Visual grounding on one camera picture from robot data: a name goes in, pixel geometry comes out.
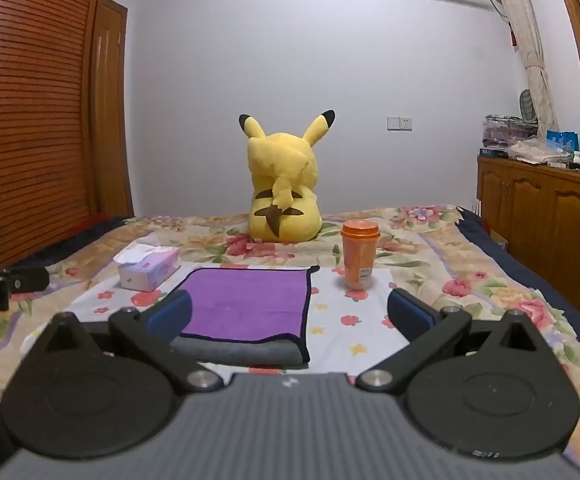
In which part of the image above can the wooden door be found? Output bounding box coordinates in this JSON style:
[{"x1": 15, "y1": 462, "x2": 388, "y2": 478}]
[{"x1": 90, "y1": 0, "x2": 136, "y2": 219}]

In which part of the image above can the wooden cabinet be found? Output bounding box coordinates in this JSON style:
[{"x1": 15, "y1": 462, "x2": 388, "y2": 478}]
[{"x1": 476, "y1": 154, "x2": 580, "y2": 337}]

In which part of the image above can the dark blue bed cover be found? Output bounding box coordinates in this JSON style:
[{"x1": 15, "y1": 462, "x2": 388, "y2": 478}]
[{"x1": 10, "y1": 207, "x2": 580, "y2": 383}]

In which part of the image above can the orange lidded cup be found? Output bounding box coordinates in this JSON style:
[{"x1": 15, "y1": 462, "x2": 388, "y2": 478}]
[{"x1": 340, "y1": 219, "x2": 381, "y2": 290}]

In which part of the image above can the wooden louvred wardrobe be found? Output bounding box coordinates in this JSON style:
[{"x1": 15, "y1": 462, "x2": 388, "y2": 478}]
[{"x1": 0, "y1": 0, "x2": 114, "y2": 270}]

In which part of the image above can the yellow plush toy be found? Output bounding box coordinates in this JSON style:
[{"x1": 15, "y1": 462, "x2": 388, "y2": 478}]
[{"x1": 238, "y1": 108, "x2": 337, "y2": 244}]

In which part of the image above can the purple towel with black trim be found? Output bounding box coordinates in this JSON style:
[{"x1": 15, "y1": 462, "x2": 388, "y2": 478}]
[{"x1": 178, "y1": 264, "x2": 321, "y2": 364}]

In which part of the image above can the pink and white tissue box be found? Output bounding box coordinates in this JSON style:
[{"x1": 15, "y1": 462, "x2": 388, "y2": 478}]
[{"x1": 113, "y1": 242, "x2": 182, "y2": 292}]

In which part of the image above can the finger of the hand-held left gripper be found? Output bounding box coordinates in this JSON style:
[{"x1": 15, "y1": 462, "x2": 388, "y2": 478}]
[{"x1": 8, "y1": 265, "x2": 51, "y2": 294}]

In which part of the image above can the blue box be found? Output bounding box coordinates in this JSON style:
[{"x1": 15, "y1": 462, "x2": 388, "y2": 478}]
[{"x1": 545, "y1": 129, "x2": 580, "y2": 154}]

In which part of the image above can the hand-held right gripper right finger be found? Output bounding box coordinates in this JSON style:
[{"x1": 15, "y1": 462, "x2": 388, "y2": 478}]
[{"x1": 356, "y1": 288, "x2": 568, "y2": 394}]

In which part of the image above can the beige patterned curtain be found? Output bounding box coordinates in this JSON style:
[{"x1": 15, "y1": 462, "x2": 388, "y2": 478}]
[{"x1": 484, "y1": 0, "x2": 559, "y2": 137}]

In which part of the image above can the stack of folded clothes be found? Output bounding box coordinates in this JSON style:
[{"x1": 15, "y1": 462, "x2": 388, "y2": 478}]
[{"x1": 479, "y1": 114, "x2": 541, "y2": 159}]

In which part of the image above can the grey towel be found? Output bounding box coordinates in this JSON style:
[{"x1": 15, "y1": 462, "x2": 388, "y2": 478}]
[{"x1": 169, "y1": 335, "x2": 307, "y2": 366}]

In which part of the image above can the floral bed sheet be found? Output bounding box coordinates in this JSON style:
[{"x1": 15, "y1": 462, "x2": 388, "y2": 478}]
[{"x1": 0, "y1": 204, "x2": 580, "y2": 463}]

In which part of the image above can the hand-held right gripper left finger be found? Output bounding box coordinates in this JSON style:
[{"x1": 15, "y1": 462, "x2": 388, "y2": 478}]
[{"x1": 20, "y1": 289, "x2": 225, "y2": 395}]

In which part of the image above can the beige plastic bag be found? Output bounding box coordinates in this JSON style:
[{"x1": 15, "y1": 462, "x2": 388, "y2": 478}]
[{"x1": 506, "y1": 139, "x2": 572, "y2": 167}]

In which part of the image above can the grey fan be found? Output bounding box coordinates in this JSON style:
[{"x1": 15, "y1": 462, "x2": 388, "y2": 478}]
[{"x1": 518, "y1": 88, "x2": 536, "y2": 122}]

